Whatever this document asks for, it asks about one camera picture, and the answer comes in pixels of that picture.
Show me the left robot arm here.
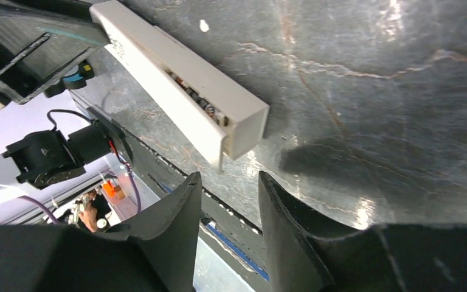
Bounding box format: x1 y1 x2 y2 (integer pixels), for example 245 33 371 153
0 1 116 204

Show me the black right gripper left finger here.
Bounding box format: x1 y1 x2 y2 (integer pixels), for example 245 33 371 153
0 172 202 291

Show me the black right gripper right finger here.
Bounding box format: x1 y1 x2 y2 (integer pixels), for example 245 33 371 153
258 172 467 291

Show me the black battery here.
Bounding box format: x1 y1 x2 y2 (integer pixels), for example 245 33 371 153
198 99 229 127
167 71 201 100

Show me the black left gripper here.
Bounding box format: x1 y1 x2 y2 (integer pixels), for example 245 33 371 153
0 8 109 110

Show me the white boxed remote with display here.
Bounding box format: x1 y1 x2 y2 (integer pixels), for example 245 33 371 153
89 1 269 171

